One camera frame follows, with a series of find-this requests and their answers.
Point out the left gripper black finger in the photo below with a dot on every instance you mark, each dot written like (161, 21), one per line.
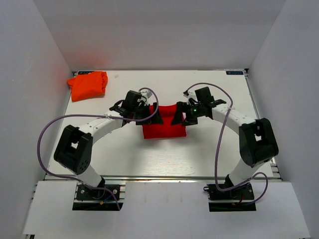
(143, 123)
(156, 119)

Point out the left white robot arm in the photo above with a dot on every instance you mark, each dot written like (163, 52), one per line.
(74, 149)

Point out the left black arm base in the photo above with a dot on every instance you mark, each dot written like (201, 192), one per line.
(86, 199)

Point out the blue label left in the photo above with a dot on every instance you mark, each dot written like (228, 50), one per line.
(84, 72)

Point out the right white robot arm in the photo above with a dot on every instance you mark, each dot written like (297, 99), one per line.
(257, 142)

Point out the blue label right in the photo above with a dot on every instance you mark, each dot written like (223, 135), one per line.
(234, 73)

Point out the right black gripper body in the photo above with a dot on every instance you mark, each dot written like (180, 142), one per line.
(193, 112)

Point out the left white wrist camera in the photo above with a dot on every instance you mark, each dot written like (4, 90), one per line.
(146, 94)

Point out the orange folded t-shirt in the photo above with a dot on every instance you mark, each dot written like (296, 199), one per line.
(88, 86)

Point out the red t-shirt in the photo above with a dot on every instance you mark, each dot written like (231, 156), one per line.
(165, 129)

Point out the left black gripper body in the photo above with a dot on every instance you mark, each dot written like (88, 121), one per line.
(140, 112)

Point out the blue label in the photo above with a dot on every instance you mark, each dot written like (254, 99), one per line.
(234, 73)
(84, 72)

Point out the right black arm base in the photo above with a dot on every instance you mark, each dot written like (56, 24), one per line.
(237, 200)

